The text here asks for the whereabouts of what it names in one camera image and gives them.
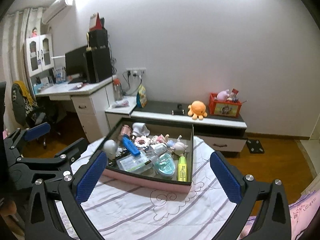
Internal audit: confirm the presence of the red toy crate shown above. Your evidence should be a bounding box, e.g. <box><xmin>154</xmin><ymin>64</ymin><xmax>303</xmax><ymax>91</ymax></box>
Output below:
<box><xmin>208</xmin><ymin>93</ymin><xmax>242</xmax><ymax>118</ymax></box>

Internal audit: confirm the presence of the orange octopus plush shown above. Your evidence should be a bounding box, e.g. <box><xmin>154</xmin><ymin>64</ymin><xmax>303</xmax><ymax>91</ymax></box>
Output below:
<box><xmin>188</xmin><ymin>100</ymin><xmax>208</xmax><ymax>120</ymax></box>

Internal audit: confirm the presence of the pink black storage box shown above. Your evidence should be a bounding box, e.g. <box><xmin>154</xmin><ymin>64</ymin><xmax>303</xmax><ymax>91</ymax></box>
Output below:
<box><xmin>98</xmin><ymin>118</ymin><xmax>194</xmax><ymax>193</ymax></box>

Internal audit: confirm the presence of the beige curtain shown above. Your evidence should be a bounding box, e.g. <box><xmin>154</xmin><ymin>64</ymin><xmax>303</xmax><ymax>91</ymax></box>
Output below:
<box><xmin>1</xmin><ymin>7</ymin><xmax>43</xmax><ymax>132</ymax></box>

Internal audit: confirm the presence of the pink plush toy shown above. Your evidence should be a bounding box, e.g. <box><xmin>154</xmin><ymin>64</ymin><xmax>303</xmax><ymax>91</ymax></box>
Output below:
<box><xmin>216</xmin><ymin>89</ymin><xmax>230</xmax><ymax>101</ymax></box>

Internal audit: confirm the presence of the black office chair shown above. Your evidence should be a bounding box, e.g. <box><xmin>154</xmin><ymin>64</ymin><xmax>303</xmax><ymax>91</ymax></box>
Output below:
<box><xmin>11</xmin><ymin>80</ymin><xmax>52</xmax><ymax>149</ymax></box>

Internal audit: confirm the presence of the white power adapter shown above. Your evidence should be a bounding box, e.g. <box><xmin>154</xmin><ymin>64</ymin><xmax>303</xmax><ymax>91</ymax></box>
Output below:
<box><xmin>151</xmin><ymin>143</ymin><xmax>168</xmax><ymax>157</ymax></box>

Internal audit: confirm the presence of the white glass-door cabinet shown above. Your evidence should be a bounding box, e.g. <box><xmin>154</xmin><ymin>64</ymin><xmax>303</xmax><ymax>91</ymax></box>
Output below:
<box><xmin>24</xmin><ymin>34</ymin><xmax>54</xmax><ymax>77</ymax></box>

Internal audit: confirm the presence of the pink quilt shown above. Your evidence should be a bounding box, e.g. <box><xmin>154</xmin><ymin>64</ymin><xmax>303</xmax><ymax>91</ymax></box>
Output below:
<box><xmin>237</xmin><ymin>179</ymin><xmax>320</xmax><ymax>240</ymax></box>

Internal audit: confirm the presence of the teal compact case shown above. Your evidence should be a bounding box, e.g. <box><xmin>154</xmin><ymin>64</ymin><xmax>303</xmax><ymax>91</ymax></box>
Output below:
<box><xmin>153</xmin><ymin>153</ymin><xmax>176</xmax><ymax>179</ymax></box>

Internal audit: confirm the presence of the black computer monitor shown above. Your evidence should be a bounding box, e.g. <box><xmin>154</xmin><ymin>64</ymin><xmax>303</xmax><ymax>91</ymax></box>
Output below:
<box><xmin>65</xmin><ymin>46</ymin><xmax>87</xmax><ymax>83</ymax></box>

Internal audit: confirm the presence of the desk calendar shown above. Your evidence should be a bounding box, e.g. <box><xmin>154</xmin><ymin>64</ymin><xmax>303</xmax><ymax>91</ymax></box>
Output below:
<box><xmin>89</xmin><ymin>12</ymin><xmax>104</xmax><ymax>31</ymax></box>

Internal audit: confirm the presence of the white desk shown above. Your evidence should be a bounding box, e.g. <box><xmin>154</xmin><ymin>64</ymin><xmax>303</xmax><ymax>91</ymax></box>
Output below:
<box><xmin>35</xmin><ymin>75</ymin><xmax>117</xmax><ymax>142</ymax></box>

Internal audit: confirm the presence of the white wall socket strip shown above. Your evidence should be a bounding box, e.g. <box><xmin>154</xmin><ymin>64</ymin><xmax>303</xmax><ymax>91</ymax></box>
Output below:
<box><xmin>126</xmin><ymin>67</ymin><xmax>146</xmax><ymax>75</ymax></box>

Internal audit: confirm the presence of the black white low cabinet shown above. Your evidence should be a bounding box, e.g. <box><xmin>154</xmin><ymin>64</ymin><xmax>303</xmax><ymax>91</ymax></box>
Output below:
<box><xmin>105</xmin><ymin>96</ymin><xmax>247</xmax><ymax>153</ymax></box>

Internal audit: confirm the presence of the black speaker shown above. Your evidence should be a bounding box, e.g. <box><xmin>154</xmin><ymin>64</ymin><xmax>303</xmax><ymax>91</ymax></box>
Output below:
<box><xmin>88</xmin><ymin>29</ymin><xmax>108</xmax><ymax>48</ymax></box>

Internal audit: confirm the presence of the clear plastic card box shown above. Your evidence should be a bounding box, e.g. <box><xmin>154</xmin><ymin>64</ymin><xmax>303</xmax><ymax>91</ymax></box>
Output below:
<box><xmin>117</xmin><ymin>151</ymin><xmax>152</xmax><ymax>174</ymax></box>

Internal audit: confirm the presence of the black floor scale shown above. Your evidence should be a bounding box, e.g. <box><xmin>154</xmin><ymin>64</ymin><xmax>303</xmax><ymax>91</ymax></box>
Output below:
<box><xmin>246</xmin><ymin>139</ymin><xmax>265</xmax><ymax>154</ymax></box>

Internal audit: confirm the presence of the rose gold round jar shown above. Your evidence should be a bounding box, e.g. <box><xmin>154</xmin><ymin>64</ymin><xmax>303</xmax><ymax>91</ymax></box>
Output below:
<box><xmin>120</xmin><ymin>125</ymin><xmax>132</xmax><ymax>137</ymax></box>

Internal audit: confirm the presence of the blonde doll figurine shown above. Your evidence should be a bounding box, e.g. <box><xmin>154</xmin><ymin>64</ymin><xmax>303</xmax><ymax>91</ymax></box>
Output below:
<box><xmin>167</xmin><ymin>135</ymin><xmax>188</xmax><ymax>157</ymax></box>

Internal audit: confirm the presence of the orange-cap bottle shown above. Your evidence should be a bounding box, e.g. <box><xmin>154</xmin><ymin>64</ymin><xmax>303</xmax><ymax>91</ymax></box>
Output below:
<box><xmin>113</xmin><ymin>78</ymin><xmax>123</xmax><ymax>101</ymax></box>

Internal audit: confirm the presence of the white air conditioner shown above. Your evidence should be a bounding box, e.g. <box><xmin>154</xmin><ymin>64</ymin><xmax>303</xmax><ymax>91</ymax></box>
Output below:
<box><xmin>42</xmin><ymin>0</ymin><xmax>74</xmax><ymax>24</ymax></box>

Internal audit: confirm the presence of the snack bag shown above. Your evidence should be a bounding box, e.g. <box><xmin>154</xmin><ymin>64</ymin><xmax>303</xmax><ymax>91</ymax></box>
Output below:
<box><xmin>136</xmin><ymin>85</ymin><xmax>147</xmax><ymax>108</ymax></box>

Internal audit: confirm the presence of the yellow highlighter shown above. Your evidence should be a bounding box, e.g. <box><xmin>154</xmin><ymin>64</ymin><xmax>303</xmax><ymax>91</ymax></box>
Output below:
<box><xmin>177</xmin><ymin>156</ymin><xmax>188</xmax><ymax>182</ymax></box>

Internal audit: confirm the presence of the blue marker pen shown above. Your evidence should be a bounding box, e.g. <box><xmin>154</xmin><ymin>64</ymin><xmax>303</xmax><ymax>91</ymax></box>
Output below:
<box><xmin>121</xmin><ymin>134</ymin><xmax>140</xmax><ymax>157</ymax></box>

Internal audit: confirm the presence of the small doll on cabinet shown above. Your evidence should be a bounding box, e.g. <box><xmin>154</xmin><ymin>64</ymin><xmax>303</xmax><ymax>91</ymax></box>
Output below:
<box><xmin>31</xmin><ymin>27</ymin><xmax>38</xmax><ymax>37</ymax></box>

